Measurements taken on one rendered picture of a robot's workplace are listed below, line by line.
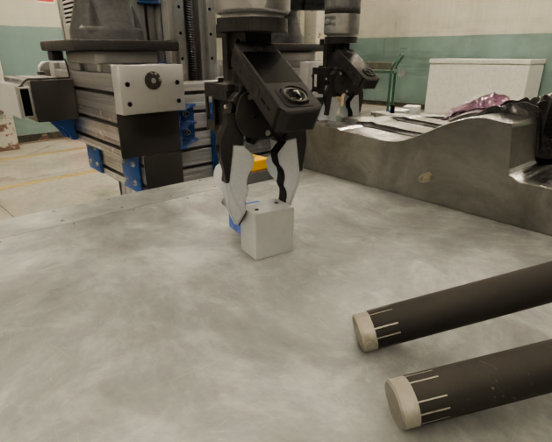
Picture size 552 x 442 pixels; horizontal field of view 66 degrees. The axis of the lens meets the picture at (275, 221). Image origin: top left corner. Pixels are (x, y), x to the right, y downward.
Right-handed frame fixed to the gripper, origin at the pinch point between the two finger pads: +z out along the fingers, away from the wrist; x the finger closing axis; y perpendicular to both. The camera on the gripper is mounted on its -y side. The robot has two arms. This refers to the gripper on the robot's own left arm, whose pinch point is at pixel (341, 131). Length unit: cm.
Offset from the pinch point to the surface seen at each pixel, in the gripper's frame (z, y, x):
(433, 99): 55, 410, -548
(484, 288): 0, -59, 36
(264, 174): 3.5, -11.2, 27.0
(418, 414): 3, -63, 47
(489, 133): -6.9, -41.7, 10.4
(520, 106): -9.9, -41.5, 3.9
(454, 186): 1.2, -38.2, 11.0
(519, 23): -61, 348, -651
